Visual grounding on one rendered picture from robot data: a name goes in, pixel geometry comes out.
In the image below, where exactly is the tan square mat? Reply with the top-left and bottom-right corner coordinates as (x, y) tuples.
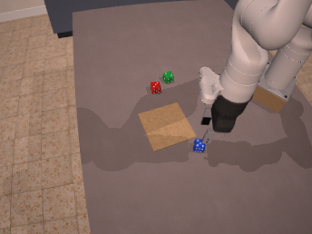
(138, 102), (196, 151)

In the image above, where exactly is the red die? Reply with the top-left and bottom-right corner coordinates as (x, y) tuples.
(151, 82), (161, 93)

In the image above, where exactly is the green die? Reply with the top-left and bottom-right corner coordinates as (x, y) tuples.
(162, 71), (174, 83)

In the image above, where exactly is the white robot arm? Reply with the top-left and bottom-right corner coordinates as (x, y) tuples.
(225, 0), (312, 90)

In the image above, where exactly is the blue die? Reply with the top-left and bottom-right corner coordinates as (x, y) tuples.
(193, 139), (205, 152)

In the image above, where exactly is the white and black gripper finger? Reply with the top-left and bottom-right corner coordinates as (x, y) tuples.
(200, 107), (211, 125)
(202, 128), (227, 144)

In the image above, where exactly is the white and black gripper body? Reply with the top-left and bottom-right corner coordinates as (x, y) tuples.
(199, 67), (258, 133)

